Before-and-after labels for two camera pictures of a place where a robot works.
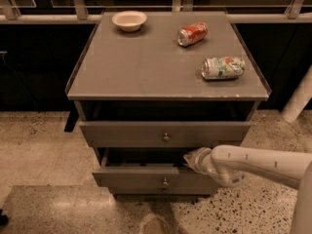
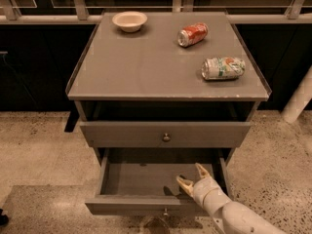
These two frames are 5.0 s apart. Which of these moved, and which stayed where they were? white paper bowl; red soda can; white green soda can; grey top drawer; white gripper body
Moved: white gripper body
Stayed: white paper bowl; white green soda can; red soda can; grey top drawer
